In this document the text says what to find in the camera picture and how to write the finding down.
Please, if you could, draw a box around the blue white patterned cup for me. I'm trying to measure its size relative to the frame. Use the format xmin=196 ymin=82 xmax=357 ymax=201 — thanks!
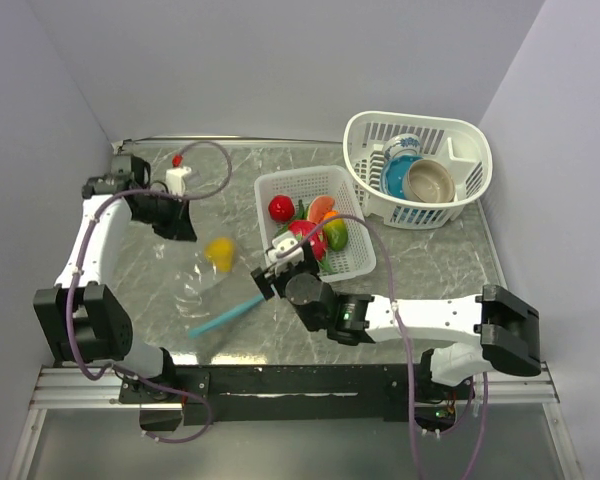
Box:
xmin=383 ymin=133 xmax=422 ymax=161

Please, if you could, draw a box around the fake watermelon slice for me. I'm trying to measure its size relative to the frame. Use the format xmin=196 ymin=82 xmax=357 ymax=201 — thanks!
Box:
xmin=306 ymin=195 xmax=335 ymax=224

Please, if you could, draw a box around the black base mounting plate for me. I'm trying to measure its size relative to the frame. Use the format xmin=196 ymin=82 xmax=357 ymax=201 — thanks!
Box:
xmin=117 ymin=363 xmax=476 ymax=432

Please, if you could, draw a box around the red fake pepper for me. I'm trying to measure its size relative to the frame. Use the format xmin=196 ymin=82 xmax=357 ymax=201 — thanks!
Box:
xmin=268 ymin=195 xmax=296 ymax=223

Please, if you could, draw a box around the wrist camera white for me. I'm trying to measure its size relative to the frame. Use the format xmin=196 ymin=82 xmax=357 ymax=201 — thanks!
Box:
xmin=164 ymin=154 xmax=192 ymax=196
xmin=265 ymin=231 xmax=304 ymax=275

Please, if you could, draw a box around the aluminium rail frame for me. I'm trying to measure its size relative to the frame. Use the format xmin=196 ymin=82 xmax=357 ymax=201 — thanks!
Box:
xmin=8 ymin=366 xmax=584 ymax=479

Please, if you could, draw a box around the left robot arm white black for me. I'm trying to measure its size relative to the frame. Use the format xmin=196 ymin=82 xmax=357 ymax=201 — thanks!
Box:
xmin=33 ymin=154 xmax=197 ymax=402

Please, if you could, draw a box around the orange green fake mango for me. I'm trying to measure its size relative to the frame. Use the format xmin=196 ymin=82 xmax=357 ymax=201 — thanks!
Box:
xmin=323 ymin=210 xmax=349 ymax=252

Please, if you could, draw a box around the green fake pepper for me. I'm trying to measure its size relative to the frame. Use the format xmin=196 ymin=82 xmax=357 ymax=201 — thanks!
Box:
xmin=292 ymin=200 xmax=305 ymax=221

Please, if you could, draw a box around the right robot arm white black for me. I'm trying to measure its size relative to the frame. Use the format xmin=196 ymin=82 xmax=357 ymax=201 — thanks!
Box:
xmin=251 ymin=248 xmax=541 ymax=399

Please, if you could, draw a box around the beige bowl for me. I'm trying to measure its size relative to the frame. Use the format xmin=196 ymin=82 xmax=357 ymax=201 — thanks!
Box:
xmin=403 ymin=159 xmax=455 ymax=204

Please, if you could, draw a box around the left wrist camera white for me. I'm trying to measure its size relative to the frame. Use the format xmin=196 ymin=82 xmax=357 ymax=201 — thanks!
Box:
xmin=164 ymin=154 xmax=192 ymax=196

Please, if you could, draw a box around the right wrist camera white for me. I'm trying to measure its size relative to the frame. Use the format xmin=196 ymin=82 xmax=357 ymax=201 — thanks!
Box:
xmin=265 ymin=231 xmax=304 ymax=275

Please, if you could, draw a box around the white perforated flat basket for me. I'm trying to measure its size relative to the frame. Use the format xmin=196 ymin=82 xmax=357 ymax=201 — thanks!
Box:
xmin=254 ymin=166 xmax=376 ymax=282

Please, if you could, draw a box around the yellow fake fruit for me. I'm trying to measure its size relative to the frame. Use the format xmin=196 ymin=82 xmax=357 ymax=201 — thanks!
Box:
xmin=204 ymin=237 xmax=236 ymax=273

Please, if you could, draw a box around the clear zip top bag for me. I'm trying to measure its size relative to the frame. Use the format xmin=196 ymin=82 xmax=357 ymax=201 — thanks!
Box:
xmin=146 ymin=239 xmax=264 ymax=356

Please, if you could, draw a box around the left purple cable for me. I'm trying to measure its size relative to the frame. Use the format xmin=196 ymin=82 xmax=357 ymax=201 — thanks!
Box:
xmin=64 ymin=140 xmax=233 ymax=445

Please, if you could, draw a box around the white dish rack basket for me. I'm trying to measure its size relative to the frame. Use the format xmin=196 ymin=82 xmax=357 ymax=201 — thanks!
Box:
xmin=343 ymin=111 xmax=493 ymax=230

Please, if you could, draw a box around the blue plate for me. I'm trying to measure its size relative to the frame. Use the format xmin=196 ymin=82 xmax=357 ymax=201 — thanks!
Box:
xmin=380 ymin=155 xmax=422 ymax=200

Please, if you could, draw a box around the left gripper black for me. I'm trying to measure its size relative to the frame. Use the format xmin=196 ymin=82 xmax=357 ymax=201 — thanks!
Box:
xmin=130 ymin=188 xmax=197 ymax=242

